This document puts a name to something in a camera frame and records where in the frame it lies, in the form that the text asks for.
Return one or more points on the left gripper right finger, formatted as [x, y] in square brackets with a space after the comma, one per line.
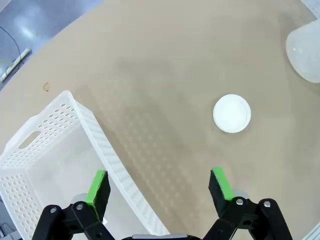
[222, 197]

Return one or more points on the translucent conical flask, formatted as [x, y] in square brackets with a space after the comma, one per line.
[306, 50]

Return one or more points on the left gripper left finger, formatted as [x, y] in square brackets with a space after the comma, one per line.
[97, 200]

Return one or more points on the white round lid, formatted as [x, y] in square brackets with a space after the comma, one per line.
[232, 113]

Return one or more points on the white perforated plastic basket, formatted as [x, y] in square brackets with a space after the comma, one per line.
[50, 120]

